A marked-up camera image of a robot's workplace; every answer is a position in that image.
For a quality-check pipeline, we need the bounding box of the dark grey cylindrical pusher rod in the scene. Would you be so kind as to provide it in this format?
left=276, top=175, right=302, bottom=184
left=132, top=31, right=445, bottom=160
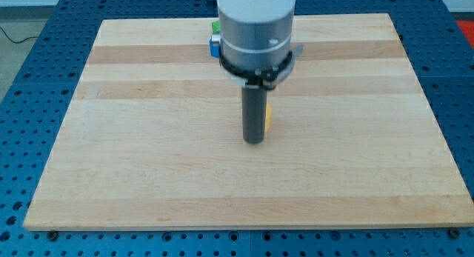
left=241, top=87, right=267, bottom=144

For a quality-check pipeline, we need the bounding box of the black flange mounting plate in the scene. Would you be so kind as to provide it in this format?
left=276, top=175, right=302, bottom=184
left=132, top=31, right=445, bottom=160
left=219, top=44, right=304, bottom=90

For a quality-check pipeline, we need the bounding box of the yellow heart block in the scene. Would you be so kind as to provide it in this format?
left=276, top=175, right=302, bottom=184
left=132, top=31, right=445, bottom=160
left=264, top=104, right=273, bottom=132

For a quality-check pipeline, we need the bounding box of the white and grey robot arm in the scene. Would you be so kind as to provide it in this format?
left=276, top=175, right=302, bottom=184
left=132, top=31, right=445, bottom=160
left=216, top=0, right=303, bottom=144

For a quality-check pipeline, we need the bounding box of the wooden board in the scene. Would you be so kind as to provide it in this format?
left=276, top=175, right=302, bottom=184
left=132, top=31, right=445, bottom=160
left=24, top=13, right=473, bottom=231

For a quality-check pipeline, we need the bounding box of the blue block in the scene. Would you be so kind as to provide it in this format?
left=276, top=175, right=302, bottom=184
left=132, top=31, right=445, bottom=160
left=209, top=33, right=221, bottom=59

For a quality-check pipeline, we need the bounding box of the green block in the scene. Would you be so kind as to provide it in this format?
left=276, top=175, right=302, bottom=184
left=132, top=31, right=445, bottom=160
left=211, top=21, right=220, bottom=34

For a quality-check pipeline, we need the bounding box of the red object at right edge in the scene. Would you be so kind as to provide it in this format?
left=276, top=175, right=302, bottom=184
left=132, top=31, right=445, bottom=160
left=456, top=20, right=474, bottom=47

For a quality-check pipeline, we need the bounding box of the black cable on floor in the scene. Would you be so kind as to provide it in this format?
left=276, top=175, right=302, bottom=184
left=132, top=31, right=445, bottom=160
left=0, top=26, right=40, bottom=44

